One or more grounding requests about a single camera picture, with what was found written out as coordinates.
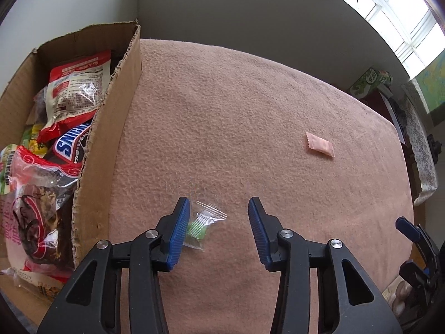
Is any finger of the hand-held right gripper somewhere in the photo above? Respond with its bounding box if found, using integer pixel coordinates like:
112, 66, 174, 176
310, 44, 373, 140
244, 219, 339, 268
399, 262, 435, 289
395, 217, 439, 268

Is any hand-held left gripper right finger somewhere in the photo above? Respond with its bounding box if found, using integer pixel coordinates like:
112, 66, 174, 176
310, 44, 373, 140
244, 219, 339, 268
248, 197, 404, 334

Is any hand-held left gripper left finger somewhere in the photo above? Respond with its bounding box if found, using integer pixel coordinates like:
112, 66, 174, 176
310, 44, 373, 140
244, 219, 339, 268
36, 197, 191, 334

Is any clear green candy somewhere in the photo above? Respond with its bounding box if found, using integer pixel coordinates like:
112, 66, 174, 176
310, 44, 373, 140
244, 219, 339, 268
184, 200, 227, 251

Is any brown cardboard box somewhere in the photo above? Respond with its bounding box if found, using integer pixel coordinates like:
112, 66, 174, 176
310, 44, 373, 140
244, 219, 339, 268
0, 20, 143, 324

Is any red clear packet of dates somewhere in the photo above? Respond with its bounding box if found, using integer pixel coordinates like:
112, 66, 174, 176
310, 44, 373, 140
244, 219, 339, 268
10, 145, 82, 281

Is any brown chocolate bar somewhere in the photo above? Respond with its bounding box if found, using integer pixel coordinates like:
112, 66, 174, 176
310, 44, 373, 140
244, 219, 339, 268
45, 120, 93, 168

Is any green candy packet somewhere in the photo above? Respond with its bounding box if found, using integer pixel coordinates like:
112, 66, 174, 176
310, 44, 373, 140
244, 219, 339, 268
21, 125, 49, 155

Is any red and white snack packet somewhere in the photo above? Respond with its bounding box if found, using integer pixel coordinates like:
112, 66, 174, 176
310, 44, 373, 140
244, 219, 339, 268
36, 49, 112, 143

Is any green jelly cup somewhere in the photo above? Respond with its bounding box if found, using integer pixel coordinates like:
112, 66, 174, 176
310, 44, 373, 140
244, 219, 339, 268
0, 144, 18, 195

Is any person's right hand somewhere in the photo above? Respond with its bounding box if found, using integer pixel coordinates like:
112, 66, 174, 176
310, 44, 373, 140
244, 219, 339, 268
382, 277, 415, 319

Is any white lace cloth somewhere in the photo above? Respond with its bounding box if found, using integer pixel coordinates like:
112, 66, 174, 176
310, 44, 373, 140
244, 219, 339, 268
401, 77, 439, 206

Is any pink candy sachet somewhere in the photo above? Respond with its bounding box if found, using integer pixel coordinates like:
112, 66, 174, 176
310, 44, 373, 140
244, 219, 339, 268
305, 132, 335, 158

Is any dark red cabinet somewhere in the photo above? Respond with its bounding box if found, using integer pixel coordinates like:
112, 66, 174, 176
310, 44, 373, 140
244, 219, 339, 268
365, 90, 407, 147

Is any green carton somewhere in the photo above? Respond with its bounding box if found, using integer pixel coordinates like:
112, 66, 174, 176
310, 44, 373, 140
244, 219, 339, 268
348, 67, 393, 100

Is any sliced bread packet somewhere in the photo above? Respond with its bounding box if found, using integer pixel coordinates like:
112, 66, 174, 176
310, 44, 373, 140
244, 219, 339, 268
0, 191, 72, 301

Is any white framed window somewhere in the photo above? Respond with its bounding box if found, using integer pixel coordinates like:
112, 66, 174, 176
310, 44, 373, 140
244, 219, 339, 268
306, 0, 445, 80

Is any wall map poster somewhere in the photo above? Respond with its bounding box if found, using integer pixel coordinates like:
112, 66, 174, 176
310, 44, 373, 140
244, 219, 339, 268
419, 47, 445, 115

